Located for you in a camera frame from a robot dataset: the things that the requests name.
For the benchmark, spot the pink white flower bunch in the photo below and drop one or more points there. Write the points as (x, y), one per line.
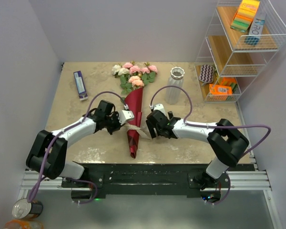
(133, 77)

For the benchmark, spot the white blue tall box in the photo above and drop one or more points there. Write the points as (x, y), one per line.
(255, 32)

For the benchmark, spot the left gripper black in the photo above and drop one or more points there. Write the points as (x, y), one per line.
(115, 115)

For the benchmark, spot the purple white toothpaste box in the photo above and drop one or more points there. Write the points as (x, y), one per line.
(80, 85)

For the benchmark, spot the orange packet bottom shelf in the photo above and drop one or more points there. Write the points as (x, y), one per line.
(219, 92)

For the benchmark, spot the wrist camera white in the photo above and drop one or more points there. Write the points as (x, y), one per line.
(125, 116)
(159, 107)

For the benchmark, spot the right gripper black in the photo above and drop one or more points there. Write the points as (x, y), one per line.
(151, 128)

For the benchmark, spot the white ribbed vase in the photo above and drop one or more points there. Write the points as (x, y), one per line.
(176, 79)

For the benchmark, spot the white wire shelf rack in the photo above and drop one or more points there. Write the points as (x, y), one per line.
(225, 48)

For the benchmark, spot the colourful sponge pack top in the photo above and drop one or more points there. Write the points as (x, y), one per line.
(244, 15)

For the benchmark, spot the aluminium rail frame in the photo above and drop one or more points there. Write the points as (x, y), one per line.
(244, 177)

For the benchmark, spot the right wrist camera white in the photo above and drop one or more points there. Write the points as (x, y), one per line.
(159, 107)

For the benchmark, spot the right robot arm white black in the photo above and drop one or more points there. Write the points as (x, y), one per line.
(228, 143)

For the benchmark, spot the tin can silver lid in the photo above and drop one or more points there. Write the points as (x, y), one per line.
(22, 209)

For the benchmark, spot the cream ribbon gold lettering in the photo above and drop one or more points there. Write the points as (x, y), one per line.
(138, 130)

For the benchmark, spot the purple wavy scrub pad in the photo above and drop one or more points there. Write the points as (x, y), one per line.
(206, 75)

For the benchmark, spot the red wrapping paper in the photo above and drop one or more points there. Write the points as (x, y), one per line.
(134, 101)

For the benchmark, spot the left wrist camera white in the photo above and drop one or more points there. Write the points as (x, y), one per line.
(125, 116)

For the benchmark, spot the orange green sponge pack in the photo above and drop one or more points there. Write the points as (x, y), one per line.
(229, 81)

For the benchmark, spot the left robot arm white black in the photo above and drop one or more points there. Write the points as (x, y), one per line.
(48, 152)

